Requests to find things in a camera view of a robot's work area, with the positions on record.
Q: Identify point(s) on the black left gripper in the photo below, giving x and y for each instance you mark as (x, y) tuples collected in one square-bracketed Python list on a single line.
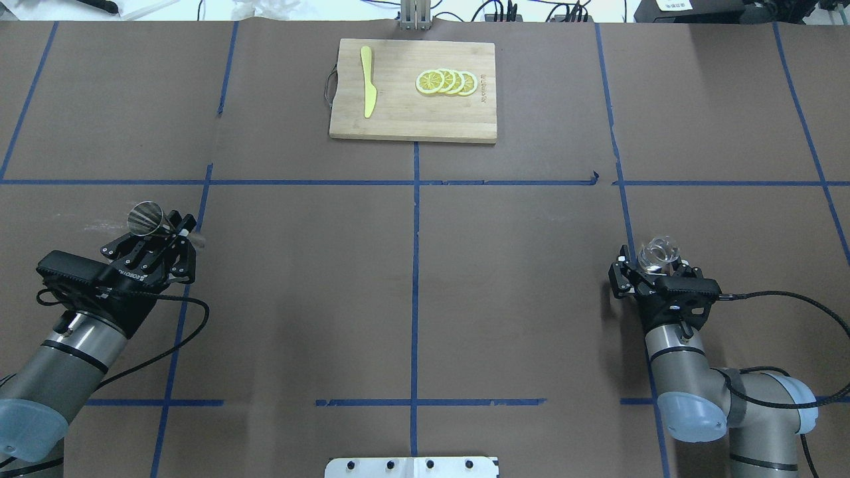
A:
[(130, 287)]

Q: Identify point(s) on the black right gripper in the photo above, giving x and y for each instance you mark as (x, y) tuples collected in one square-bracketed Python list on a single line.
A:
[(640, 285)]

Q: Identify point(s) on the small clear glass cup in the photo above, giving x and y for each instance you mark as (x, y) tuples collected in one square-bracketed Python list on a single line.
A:
[(659, 256)]

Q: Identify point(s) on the steel jigger measuring cup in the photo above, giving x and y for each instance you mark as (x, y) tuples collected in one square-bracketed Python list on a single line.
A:
[(144, 220)]

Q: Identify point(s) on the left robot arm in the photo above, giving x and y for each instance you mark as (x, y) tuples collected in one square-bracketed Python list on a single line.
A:
[(41, 400)]

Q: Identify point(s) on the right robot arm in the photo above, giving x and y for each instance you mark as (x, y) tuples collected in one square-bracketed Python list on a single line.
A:
[(763, 413)]

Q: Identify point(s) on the yellow plastic knife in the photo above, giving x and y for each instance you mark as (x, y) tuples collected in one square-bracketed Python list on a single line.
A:
[(370, 90)]

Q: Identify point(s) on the bamboo cutting board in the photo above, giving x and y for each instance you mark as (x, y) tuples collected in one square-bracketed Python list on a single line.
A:
[(402, 113)]

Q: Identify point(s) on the front lemon slice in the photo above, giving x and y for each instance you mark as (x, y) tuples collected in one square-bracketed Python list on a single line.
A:
[(428, 82)]

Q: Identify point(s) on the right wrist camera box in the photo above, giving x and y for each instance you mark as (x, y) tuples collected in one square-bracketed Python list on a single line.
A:
[(674, 286)]

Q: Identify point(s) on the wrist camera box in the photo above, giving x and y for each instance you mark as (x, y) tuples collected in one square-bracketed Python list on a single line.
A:
[(674, 286), (71, 273)]

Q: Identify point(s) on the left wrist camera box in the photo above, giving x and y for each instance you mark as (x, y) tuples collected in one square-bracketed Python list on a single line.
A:
[(71, 273)]

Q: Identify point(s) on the aluminium frame post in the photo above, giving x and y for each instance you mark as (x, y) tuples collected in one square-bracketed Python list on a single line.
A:
[(415, 15)]

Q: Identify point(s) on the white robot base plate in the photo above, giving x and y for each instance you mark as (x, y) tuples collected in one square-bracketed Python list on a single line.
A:
[(435, 466)]

